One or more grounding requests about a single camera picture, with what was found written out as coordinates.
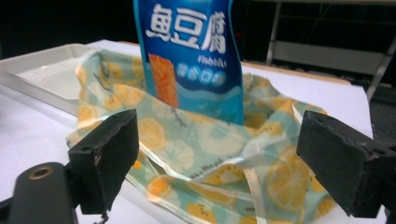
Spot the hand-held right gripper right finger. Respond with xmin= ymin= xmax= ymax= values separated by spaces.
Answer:
xmin=295 ymin=110 xmax=396 ymax=218

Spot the lemon print cloth bag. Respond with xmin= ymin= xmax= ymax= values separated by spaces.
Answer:
xmin=65 ymin=49 xmax=338 ymax=224

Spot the blue snack packet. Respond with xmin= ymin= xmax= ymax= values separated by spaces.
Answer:
xmin=133 ymin=0 xmax=245 ymax=126

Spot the white plastic tray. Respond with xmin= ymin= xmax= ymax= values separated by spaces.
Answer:
xmin=0 ymin=43 xmax=98 ymax=117

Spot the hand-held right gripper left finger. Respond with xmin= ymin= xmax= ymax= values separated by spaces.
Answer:
xmin=67 ymin=108 xmax=140 ymax=216

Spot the grey metal rack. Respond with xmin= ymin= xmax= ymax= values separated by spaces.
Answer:
xmin=250 ymin=0 xmax=396 ymax=103

